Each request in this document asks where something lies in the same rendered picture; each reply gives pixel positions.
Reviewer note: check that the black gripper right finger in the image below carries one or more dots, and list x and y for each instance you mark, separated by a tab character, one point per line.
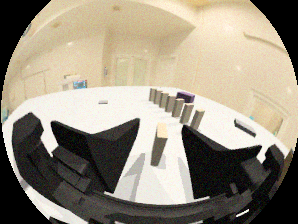
209	162

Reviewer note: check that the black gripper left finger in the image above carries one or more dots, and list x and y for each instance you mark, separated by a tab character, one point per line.
106	151

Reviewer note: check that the purple rectangular block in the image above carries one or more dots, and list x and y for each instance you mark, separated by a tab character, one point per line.
188	97

